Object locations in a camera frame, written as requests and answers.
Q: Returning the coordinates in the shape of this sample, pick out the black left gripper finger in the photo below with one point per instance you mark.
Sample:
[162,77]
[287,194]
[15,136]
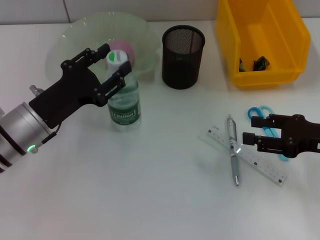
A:
[100,52]
[117,80]

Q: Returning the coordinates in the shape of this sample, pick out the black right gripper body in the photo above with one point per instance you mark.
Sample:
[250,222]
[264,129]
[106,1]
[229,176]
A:
[302,137]

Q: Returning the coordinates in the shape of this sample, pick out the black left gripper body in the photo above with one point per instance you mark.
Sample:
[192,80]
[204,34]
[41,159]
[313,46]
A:
[70,92]

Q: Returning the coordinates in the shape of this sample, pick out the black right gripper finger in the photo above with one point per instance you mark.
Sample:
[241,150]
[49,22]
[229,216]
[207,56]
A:
[258,122]
[250,138]

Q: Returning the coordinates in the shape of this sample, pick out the blue scissors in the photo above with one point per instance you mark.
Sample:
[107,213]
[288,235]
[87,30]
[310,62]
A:
[256,111]

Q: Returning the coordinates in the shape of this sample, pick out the pink peach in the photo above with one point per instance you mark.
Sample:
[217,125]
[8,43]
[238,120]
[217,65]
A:
[123,46]

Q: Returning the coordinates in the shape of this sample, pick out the transparent plastic ruler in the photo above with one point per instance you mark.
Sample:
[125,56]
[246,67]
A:
[265,165]

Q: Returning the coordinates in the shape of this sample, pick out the silver ballpoint pen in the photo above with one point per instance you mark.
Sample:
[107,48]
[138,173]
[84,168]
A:
[235,165]

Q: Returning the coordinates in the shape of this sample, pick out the clear green-label water bottle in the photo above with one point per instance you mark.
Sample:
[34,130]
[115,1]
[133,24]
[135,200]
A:
[123,110]

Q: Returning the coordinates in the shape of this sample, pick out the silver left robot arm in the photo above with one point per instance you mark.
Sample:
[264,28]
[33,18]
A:
[17,135]

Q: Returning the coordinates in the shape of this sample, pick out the green glass fruit bowl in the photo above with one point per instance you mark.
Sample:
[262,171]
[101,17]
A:
[77,40]

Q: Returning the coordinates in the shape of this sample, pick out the black mesh pen holder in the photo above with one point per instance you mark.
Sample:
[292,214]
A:
[181,67]

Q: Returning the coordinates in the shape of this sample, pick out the yellow plastic bin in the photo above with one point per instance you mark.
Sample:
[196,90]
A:
[262,77]

